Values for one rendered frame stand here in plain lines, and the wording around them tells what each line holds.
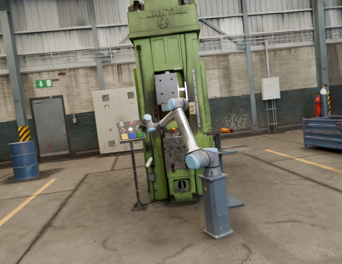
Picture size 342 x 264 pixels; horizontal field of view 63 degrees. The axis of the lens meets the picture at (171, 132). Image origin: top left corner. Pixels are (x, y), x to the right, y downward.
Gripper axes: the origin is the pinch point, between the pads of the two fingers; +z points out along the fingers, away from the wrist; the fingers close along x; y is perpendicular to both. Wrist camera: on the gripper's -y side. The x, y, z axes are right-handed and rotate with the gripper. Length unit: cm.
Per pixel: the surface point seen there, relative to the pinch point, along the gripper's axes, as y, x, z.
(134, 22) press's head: -139, 18, -46
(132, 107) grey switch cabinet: -296, 140, 439
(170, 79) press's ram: -54, 49, -27
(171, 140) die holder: 16.0, 40.0, 10.5
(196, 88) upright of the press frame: -41, 87, -21
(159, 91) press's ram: -46, 34, -14
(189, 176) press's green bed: 65, 58, 30
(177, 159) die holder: 41, 45, 22
